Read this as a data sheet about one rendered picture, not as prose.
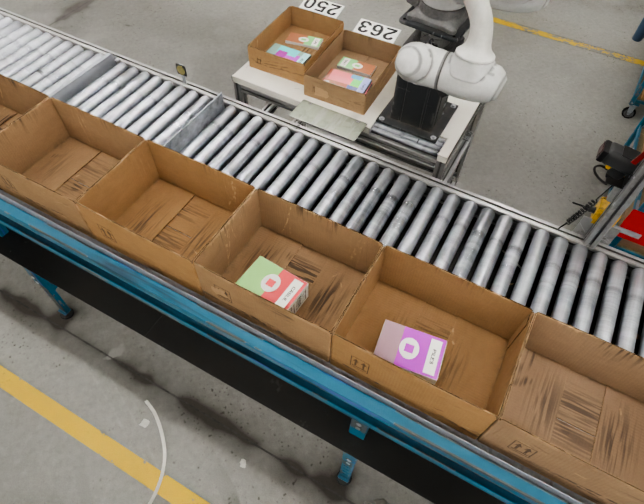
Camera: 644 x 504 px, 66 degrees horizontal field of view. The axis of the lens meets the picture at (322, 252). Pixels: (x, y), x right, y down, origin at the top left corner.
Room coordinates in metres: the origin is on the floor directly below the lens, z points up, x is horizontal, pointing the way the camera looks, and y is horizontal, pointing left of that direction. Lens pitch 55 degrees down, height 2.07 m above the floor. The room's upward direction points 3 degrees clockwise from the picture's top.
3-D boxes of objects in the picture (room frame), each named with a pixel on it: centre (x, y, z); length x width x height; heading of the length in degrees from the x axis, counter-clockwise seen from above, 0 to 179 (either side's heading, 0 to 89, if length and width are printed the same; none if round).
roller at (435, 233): (1.01, -0.36, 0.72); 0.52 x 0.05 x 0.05; 153
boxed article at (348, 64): (1.94, -0.12, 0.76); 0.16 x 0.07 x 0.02; 66
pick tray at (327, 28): (2.05, 0.15, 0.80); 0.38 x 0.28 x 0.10; 155
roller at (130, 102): (1.62, 0.86, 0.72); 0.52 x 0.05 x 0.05; 153
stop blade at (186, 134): (1.46, 0.54, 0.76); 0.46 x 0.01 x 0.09; 153
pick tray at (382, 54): (1.86, -0.10, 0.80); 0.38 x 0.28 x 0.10; 155
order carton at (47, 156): (1.07, 0.78, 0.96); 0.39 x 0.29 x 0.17; 63
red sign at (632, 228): (1.03, -0.98, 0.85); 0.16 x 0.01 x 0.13; 63
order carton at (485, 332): (0.54, -0.27, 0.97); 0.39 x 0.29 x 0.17; 63
